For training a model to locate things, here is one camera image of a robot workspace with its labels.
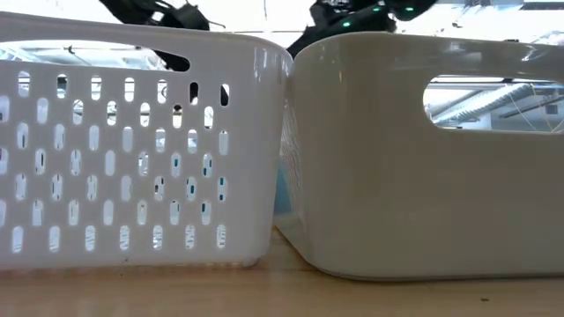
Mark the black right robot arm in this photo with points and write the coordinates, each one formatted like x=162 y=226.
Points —
x=388 y=11

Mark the grey ribbed rail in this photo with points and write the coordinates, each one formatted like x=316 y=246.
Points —
x=484 y=101

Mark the grey plastic basket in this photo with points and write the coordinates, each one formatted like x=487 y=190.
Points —
x=396 y=176

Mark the teal plastic basket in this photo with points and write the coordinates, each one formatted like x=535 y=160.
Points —
x=283 y=193

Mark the white perforated plastic basket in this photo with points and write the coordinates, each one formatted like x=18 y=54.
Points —
x=247 y=176

